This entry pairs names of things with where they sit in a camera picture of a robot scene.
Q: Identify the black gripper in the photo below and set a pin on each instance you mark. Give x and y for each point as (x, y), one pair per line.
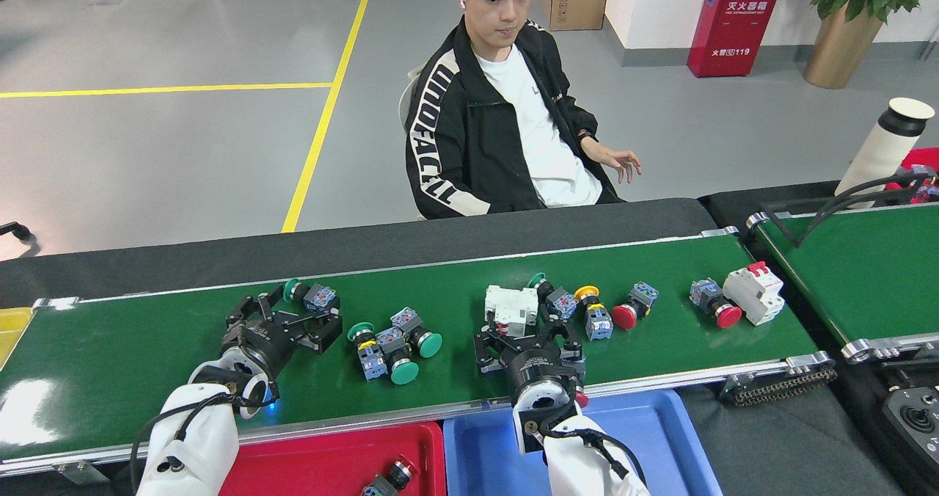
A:
(543, 364)
(260, 345)

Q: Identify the green push button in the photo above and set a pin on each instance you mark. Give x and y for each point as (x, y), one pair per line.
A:
(430, 345)
(404, 372)
(563, 305)
(319, 298)

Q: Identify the white circuit breaker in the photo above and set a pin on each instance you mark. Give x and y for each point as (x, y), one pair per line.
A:
(510, 305)
(755, 294)

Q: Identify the yellow push button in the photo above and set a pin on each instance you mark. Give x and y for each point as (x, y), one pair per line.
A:
(599, 325)

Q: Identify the red push button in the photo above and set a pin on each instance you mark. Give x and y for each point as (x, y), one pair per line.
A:
(623, 317)
(729, 316)

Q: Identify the black push button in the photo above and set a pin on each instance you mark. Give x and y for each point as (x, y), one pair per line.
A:
(400, 475)

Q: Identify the long green conveyor belt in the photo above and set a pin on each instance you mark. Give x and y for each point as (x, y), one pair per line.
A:
(660, 349)

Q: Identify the red plastic tray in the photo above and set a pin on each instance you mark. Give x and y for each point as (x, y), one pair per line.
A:
(308, 467)

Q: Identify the blue plastic tray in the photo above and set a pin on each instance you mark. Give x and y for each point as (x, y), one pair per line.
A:
(660, 452)

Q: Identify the person's left hand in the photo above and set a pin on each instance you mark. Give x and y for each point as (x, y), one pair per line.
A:
(616, 160)

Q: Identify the black wristwatch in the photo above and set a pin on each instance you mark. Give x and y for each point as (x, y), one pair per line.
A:
(585, 135)

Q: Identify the person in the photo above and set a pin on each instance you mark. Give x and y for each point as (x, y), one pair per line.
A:
(455, 136)

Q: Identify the grey office chair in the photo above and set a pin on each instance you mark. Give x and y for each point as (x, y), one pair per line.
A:
(406, 100)

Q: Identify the yellow plastic bin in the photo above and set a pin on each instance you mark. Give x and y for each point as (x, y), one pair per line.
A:
(11, 334)

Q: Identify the red fire extinguisher box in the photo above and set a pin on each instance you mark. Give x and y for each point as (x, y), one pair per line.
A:
(733, 34)

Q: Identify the black joystick controller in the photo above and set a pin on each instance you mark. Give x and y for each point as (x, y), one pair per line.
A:
(917, 419)

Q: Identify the white cylinder with black cap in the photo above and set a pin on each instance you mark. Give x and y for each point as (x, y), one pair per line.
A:
(877, 151)

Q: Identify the green plant in gold pot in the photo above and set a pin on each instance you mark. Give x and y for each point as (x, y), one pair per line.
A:
(840, 48)

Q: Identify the red parts bin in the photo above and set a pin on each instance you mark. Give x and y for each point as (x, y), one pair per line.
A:
(926, 160)

